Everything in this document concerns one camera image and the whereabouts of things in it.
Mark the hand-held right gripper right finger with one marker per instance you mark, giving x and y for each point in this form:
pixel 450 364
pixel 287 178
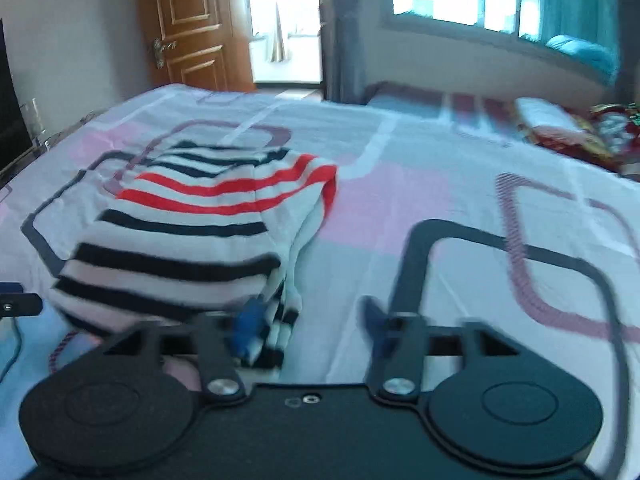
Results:
pixel 376 327

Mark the striped maroon bedding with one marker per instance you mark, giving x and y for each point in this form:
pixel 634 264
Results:
pixel 435 102

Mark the striped knit sweater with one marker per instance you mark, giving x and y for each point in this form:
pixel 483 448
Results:
pixel 190 240

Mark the folded white cloth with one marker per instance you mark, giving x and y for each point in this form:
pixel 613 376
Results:
pixel 545 112

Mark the brown wooden door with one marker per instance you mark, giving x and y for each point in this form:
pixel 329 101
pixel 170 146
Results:
pixel 200 25

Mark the black screen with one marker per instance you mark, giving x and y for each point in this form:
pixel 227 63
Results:
pixel 9 105

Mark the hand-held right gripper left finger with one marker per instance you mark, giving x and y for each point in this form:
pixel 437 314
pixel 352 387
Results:
pixel 247 332

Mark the grey curtain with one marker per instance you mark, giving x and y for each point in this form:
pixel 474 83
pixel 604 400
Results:
pixel 345 30

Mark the white sheer curtain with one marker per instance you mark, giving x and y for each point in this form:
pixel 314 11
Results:
pixel 278 30

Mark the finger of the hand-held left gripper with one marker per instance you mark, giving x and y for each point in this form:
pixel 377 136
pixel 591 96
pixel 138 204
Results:
pixel 20 303

